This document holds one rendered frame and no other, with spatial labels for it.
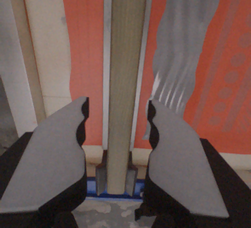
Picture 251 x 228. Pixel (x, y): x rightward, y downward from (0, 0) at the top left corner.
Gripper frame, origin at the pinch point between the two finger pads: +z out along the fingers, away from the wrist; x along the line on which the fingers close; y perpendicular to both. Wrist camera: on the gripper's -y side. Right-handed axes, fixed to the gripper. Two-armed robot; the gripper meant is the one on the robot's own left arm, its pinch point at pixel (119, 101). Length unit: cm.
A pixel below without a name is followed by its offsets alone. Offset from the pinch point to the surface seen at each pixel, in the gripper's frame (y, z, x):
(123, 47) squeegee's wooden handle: -2.3, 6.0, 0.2
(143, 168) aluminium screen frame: 25.6, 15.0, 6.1
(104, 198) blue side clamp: 29.4, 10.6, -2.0
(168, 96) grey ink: 7.9, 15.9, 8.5
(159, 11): -4.9, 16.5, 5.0
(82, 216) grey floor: 233, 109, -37
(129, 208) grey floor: 213, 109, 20
